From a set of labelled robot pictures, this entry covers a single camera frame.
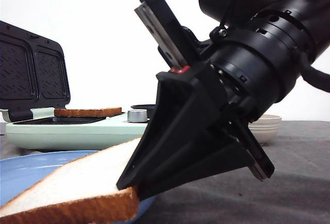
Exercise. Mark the beige ceramic bowl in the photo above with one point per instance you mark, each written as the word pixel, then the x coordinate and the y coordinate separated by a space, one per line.
pixel 265 128

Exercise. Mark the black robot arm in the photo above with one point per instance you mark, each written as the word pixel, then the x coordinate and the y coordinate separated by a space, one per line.
pixel 216 87

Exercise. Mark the white bread slice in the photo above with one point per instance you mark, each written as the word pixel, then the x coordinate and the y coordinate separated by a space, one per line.
pixel 81 191
pixel 103 112

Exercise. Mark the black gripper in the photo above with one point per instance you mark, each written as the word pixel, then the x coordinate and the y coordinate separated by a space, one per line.
pixel 230 79

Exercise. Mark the left silver control knob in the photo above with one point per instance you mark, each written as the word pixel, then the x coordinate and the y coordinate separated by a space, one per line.
pixel 137 115

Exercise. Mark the mint green breakfast maker base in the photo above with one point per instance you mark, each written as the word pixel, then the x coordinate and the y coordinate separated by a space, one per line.
pixel 44 131

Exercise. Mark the blue plate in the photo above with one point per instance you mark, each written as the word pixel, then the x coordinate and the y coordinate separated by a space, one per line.
pixel 20 173

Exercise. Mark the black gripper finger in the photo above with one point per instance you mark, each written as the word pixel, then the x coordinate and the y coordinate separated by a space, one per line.
pixel 184 159

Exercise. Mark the small black frying pan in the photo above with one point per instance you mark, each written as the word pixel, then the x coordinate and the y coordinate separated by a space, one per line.
pixel 148 107

